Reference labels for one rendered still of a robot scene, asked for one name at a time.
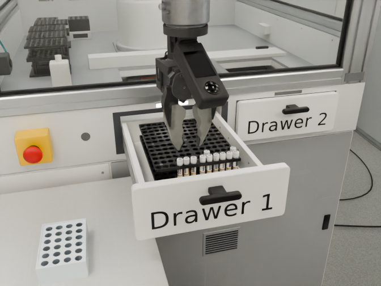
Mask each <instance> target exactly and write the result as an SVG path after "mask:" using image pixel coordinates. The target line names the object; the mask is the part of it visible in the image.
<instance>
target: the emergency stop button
mask: <svg viewBox="0 0 381 286"><path fill-rule="evenodd" d="M42 157H43V153H42V151H41V149H40V148H38V147H36V146H30V147H28V148H26V149H25V150H24V152H23V158H24V160H25V161H26V162H28V163H38V162H40V161H41V159H42Z"/></svg>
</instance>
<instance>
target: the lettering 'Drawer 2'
mask: <svg viewBox="0 0 381 286"><path fill-rule="evenodd" d="M322 114H324V115H325V117H324V119H325V118H326V117H327V114H326V113H325V112H323V113H320V115H322ZM311 118H312V117H309V118H306V126H305V127H307V122H308V120H309V119H311ZM324 119H323V120H324ZM298 120H301V121H302V122H300V123H297V121H298ZM323 120H322V121H323ZM292 121H293V119H292V120H291V122H290V125H288V120H286V121H285V124H284V126H283V124H282V121H281V128H282V130H284V128H285V125H286V122H287V129H290V126H291V123H292ZM322 121H321V122H322ZM321 122H320V123H319V124H318V125H325V123H323V124H321ZM250 123H257V129H256V130H255V131H254V132H250ZM270 123H275V125H271V126H270V127H269V130H270V131H274V130H275V131H276V130H277V122H276V121H273V122H270ZM301 123H303V119H297V120H296V121H295V124H294V125H295V127H296V128H301V127H302V126H300V127H297V126H296V124H301ZM265 124H268V122H266V123H263V125H262V132H263V131H264V125H265ZM273 126H276V127H275V129H274V130H271V127H273ZM258 130H259V123H258V122H257V121H249V122H248V134H251V133H255V132H257V131H258Z"/></svg>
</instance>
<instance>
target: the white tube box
mask: <svg viewBox="0 0 381 286"><path fill-rule="evenodd" d="M35 270H36V274H37V278H38V282H39V285H43V284H50V283H56V282H61V281H67V280H74V279H80V278H84V277H88V229H87V221H86V218H82V219H77V220H69V221H61V222H53V223H48V224H42V228H41V236H40V243H39V250H38V255H37V262H36V269H35Z"/></svg>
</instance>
